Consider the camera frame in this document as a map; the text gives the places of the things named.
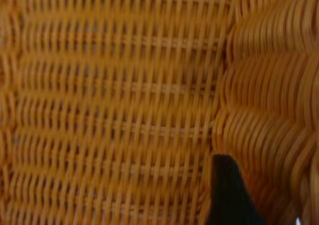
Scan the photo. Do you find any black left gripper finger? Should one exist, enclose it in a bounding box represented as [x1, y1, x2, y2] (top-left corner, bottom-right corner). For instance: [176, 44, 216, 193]
[205, 154, 260, 225]

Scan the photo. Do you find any orange woven wicker basket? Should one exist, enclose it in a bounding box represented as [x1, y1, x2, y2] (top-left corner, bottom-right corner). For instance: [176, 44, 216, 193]
[0, 0, 319, 225]

